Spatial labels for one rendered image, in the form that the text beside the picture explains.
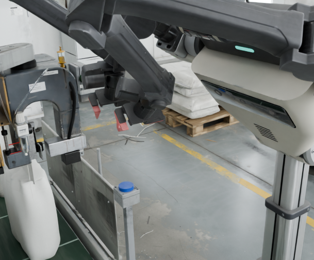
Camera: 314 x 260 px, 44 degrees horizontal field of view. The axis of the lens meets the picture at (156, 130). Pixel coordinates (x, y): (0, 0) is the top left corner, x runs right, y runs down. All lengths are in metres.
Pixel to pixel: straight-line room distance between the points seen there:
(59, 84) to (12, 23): 2.77
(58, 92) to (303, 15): 0.96
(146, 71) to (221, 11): 0.28
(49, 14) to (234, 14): 0.56
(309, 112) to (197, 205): 2.15
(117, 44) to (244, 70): 0.37
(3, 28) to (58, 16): 3.10
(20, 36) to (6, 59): 2.87
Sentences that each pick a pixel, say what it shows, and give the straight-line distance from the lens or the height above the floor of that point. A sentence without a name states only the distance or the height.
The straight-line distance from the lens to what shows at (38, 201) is 1.81.
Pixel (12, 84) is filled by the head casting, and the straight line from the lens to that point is 1.37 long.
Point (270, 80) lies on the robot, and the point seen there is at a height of 1.41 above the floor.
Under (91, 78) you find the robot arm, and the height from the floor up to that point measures 1.36.
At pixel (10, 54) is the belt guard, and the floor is 1.41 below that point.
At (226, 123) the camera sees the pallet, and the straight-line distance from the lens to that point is 4.40.
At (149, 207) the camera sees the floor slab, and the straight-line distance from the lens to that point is 2.96.
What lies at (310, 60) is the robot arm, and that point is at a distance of 0.65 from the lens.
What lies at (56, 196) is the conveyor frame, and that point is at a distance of 2.40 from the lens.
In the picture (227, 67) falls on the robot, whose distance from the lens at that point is 1.03.
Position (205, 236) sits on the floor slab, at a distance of 2.69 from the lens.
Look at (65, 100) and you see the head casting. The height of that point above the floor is 1.22.
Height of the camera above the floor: 1.65
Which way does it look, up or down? 23 degrees down
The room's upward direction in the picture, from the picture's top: 2 degrees counter-clockwise
